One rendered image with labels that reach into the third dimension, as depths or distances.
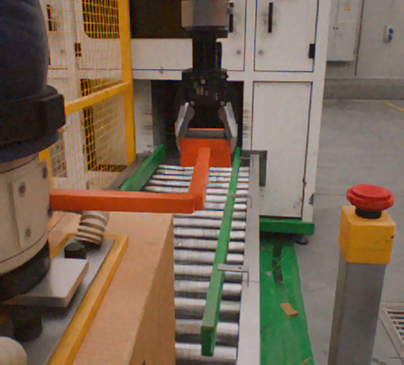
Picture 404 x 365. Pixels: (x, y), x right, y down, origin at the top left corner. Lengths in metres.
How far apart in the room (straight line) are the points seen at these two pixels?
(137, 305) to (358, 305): 0.37
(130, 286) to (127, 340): 0.10
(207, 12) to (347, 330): 0.56
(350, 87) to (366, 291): 8.48
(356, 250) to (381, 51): 8.77
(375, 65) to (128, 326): 9.03
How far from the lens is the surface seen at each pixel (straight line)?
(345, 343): 0.79
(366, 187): 0.70
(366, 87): 9.22
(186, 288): 1.30
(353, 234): 0.68
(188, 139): 0.70
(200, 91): 0.67
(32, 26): 0.45
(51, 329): 0.50
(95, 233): 0.63
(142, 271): 0.61
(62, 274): 0.54
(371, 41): 9.32
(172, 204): 0.49
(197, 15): 0.66
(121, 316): 0.53
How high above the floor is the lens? 1.27
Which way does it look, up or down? 17 degrees down
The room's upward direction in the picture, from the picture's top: straight up
